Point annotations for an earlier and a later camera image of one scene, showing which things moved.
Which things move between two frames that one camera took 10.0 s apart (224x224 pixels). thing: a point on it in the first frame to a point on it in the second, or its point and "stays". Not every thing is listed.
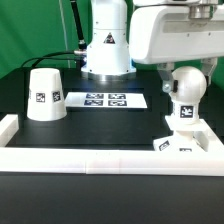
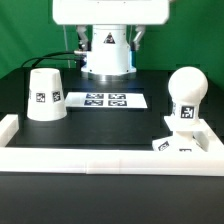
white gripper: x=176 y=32 to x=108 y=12
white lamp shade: x=46 y=98 stays
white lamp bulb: x=192 y=86 stays
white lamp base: x=188 y=137 stays
